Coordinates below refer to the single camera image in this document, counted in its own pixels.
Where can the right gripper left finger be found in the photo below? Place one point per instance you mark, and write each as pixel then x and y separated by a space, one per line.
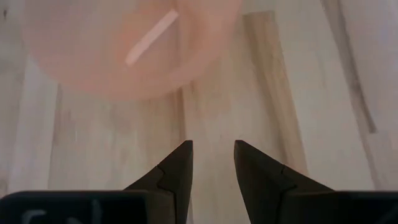
pixel 177 174

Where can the translucent pink plastic bowl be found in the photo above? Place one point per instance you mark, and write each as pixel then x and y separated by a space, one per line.
pixel 93 46

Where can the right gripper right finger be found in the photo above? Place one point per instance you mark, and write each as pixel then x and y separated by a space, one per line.
pixel 258 177

